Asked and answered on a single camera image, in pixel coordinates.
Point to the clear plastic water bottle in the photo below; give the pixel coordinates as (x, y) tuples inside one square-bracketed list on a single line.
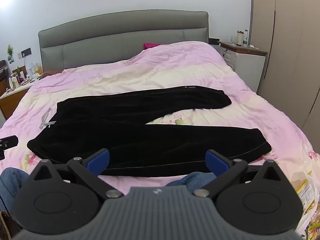
[(245, 38)]

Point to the grey padded headboard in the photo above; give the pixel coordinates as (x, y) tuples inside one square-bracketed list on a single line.
[(120, 37)]

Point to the white jar with red lid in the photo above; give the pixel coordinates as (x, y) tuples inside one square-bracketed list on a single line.
[(240, 38)]

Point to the small green plant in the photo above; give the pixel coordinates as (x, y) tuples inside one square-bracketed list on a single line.
[(10, 51)]

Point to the dark wall socket panel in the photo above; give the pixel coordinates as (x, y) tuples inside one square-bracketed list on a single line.
[(24, 52)]

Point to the person's left leg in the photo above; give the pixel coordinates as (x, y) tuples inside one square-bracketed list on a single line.
[(12, 185)]

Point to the plastic bag of snacks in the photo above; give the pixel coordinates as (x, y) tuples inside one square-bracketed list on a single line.
[(308, 192)]

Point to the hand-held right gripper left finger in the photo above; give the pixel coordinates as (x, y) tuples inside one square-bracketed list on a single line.
[(98, 162)]

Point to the row of cosmetic bottles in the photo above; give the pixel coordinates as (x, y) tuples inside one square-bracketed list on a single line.
[(22, 77)]

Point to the pink floral blanket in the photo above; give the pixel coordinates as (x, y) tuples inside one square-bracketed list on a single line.
[(160, 67)]

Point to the magenta cloth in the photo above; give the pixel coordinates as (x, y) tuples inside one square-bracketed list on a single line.
[(151, 45)]

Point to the clear glass cup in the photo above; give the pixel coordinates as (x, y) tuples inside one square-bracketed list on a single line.
[(234, 40)]

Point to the person's right leg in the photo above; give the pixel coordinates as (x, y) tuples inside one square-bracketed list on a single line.
[(192, 179)]

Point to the black pants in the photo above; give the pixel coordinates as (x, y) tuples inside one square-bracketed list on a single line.
[(130, 127)]

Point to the beige wardrobe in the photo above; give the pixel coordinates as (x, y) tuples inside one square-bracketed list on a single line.
[(290, 55)]

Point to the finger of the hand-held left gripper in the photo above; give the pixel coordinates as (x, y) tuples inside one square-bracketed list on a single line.
[(10, 141)]

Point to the brown bag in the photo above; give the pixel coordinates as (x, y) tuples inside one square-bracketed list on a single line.
[(7, 226)]

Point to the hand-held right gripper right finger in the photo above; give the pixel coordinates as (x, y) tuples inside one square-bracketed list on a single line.
[(216, 162)]

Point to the person's leg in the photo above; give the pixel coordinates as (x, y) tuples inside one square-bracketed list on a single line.
[(192, 179), (12, 185)]

